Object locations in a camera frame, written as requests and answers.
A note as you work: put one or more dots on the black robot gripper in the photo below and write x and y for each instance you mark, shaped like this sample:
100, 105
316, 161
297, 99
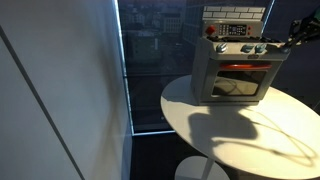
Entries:
305, 30

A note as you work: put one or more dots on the blue stove knob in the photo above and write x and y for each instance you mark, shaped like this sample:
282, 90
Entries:
247, 48
285, 50
260, 48
221, 48

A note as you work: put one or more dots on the grey toy stove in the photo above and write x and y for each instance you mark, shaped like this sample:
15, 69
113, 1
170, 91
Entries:
235, 26

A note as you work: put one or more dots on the red dial on backsplash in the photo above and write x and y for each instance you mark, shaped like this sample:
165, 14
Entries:
210, 30

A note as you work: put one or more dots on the white round table base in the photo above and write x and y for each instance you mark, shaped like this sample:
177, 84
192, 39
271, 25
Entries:
199, 168

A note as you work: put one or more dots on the red oven door handle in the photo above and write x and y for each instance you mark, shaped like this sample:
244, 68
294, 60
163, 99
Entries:
244, 67

